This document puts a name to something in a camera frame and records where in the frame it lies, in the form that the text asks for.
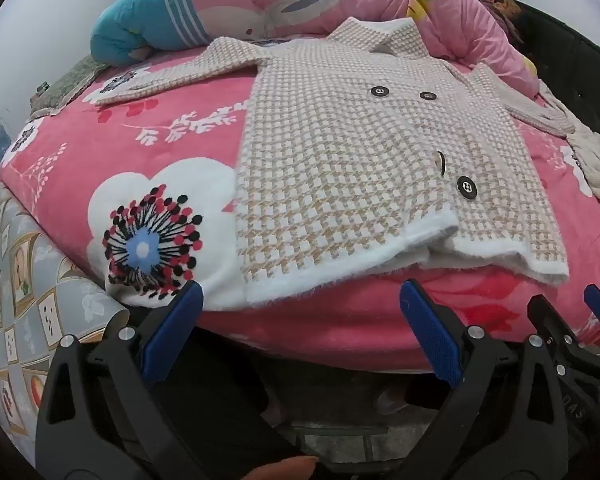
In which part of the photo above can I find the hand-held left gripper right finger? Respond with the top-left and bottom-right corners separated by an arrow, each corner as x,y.
365,279 -> 571,480

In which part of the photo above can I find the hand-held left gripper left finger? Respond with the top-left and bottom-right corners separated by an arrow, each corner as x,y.
35,280 -> 261,480

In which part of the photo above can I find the beige white houndstooth coat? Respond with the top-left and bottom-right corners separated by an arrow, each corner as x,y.
96,16 -> 578,306

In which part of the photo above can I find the person's left hand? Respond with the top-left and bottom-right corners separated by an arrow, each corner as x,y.
240,455 -> 321,480

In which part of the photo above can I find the cream fleece blanket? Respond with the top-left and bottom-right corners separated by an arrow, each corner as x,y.
540,80 -> 600,211

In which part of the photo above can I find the pink floral bed blanket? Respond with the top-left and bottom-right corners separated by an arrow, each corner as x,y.
0,45 -> 600,376

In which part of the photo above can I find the black upholstered headboard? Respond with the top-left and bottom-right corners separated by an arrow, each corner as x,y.
510,0 -> 600,161

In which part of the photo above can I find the grey green cloth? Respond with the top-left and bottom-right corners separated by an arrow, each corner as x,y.
29,55 -> 108,116

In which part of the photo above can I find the pink printed quilt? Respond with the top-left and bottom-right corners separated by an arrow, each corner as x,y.
90,0 -> 538,98

